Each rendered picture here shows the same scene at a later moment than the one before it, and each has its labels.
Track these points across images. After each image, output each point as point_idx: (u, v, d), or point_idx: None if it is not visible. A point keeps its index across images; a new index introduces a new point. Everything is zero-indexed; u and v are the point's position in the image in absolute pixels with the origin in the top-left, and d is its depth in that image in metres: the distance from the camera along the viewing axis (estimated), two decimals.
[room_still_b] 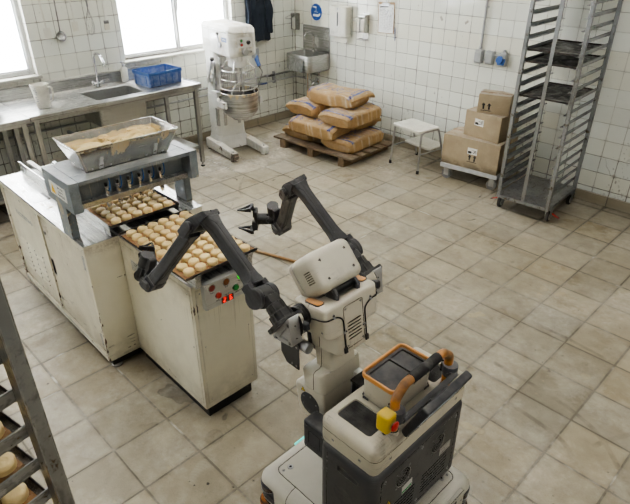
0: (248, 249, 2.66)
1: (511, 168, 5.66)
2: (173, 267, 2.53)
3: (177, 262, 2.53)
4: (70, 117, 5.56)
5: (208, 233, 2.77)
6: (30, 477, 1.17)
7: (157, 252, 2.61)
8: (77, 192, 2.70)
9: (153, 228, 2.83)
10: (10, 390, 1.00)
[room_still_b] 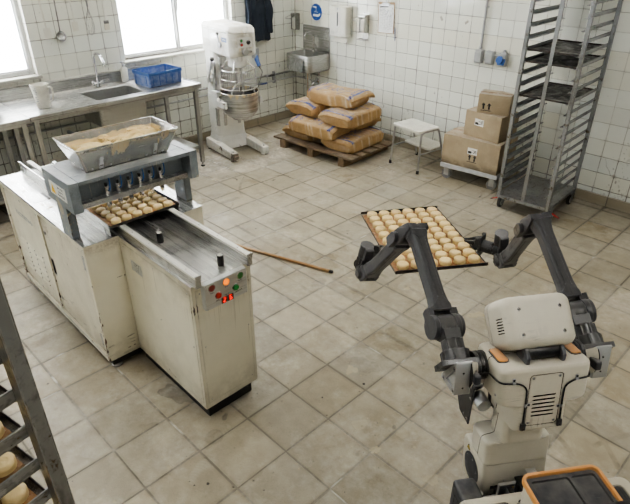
0: (477, 261, 2.34)
1: (511, 168, 5.66)
2: None
3: None
4: (70, 117, 5.56)
5: (443, 234, 2.54)
6: (30, 477, 1.17)
7: (383, 238, 2.51)
8: (77, 192, 2.70)
9: (394, 215, 2.74)
10: (10, 390, 1.00)
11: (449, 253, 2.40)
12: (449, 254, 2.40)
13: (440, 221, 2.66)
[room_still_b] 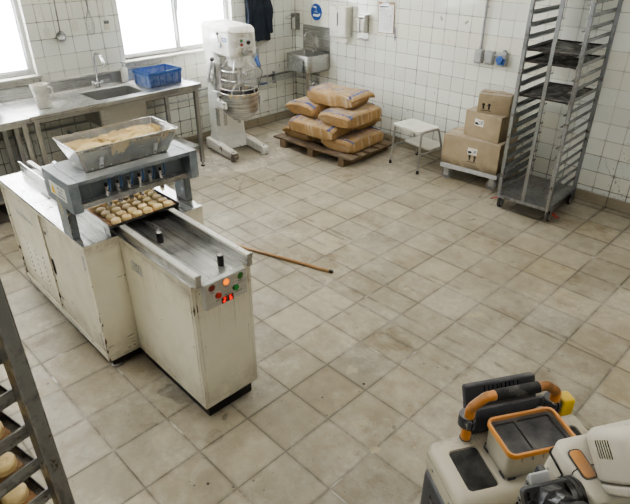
0: None
1: (511, 168, 5.66)
2: None
3: None
4: (70, 117, 5.56)
5: None
6: (30, 477, 1.17)
7: None
8: (77, 192, 2.70)
9: None
10: (10, 390, 1.00)
11: None
12: None
13: None
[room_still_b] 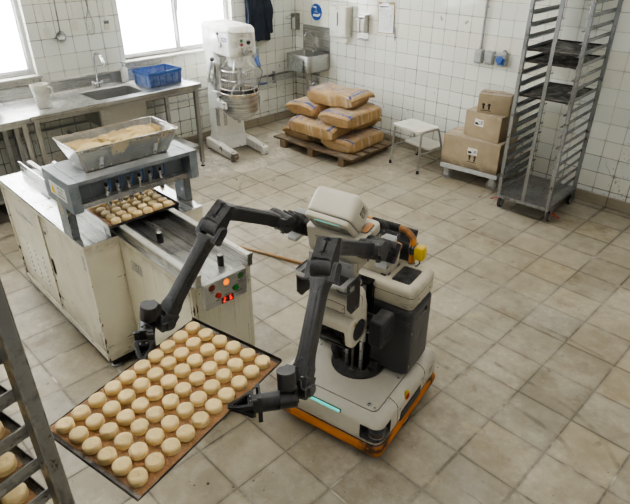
0: (197, 323, 1.97)
1: (511, 168, 5.66)
2: (249, 384, 1.73)
3: (243, 376, 1.73)
4: (70, 117, 5.56)
5: (153, 369, 1.77)
6: (30, 477, 1.17)
7: (217, 408, 1.63)
8: (77, 192, 2.70)
9: (124, 446, 1.52)
10: (10, 390, 1.00)
11: (198, 345, 1.87)
12: (198, 347, 1.87)
13: (112, 390, 1.69)
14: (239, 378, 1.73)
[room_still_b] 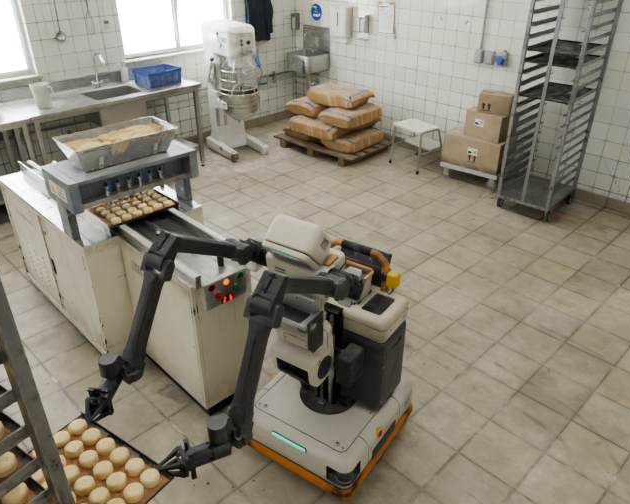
0: (84, 421, 1.66)
1: (511, 168, 5.66)
2: None
3: (121, 500, 1.42)
4: (70, 117, 5.56)
5: None
6: (30, 477, 1.17)
7: None
8: (77, 192, 2.70)
9: None
10: (10, 390, 1.00)
11: (79, 452, 1.56)
12: (78, 454, 1.56)
13: None
14: (116, 502, 1.41)
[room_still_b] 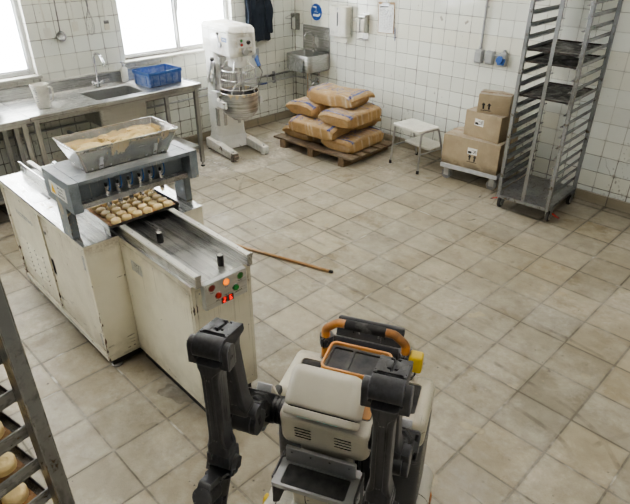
0: None
1: (511, 168, 5.66)
2: None
3: None
4: (70, 117, 5.56)
5: None
6: (30, 477, 1.17)
7: None
8: (77, 192, 2.70)
9: None
10: (10, 390, 1.00)
11: None
12: None
13: None
14: None
